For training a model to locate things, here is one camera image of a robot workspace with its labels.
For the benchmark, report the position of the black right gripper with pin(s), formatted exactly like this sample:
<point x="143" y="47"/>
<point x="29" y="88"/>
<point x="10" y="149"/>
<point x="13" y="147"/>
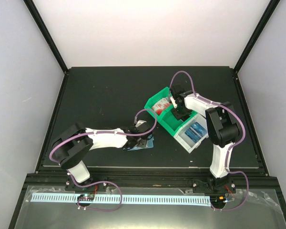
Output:
<point x="179" y="116"/>

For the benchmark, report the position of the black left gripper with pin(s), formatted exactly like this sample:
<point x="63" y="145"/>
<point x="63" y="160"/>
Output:
<point x="142" y="143"/>

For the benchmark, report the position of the blue leather card holder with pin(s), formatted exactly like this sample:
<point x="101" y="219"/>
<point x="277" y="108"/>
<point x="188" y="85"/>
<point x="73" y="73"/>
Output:
<point x="142" y="144"/>

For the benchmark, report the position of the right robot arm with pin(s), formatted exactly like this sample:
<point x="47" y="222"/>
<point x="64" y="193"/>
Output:
<point x="225" y="129"/>

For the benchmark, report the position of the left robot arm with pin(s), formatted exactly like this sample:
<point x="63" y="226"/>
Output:
<point x="71" y="147"/>

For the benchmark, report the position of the red white card stack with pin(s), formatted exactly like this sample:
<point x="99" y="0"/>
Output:
<point x="161" y="105"/>

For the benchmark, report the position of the blue card stack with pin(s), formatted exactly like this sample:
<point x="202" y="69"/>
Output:
<point x="196" y="132"/>

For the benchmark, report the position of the green plastic bin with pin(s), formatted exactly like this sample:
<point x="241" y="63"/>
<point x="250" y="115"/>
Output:
<point x="166" y="118"/>

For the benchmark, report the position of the white plastic bin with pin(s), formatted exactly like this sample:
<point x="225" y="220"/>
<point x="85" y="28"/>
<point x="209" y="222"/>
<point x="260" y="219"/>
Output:
<point x="184" y="140"/>

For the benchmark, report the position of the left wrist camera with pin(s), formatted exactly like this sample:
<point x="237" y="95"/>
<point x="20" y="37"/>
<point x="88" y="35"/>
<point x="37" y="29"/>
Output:
<point x="142" y="126"/>

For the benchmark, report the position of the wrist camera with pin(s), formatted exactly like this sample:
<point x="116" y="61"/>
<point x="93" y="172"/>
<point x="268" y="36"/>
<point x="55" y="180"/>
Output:
<point x="142" y="126"/>
<point x="173" y="101"/>

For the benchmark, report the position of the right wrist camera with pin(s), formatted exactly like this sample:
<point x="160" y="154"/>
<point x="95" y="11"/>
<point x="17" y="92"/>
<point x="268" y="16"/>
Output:
<point x="173" y="101"/>

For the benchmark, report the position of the white slotted cable duct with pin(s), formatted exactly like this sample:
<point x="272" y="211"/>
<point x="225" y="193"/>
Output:
<point x="124" y="199"/>

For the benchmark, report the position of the black aluminium frame rail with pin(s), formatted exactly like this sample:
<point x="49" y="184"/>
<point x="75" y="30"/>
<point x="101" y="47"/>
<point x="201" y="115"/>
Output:
<point x="123" y="177"/>

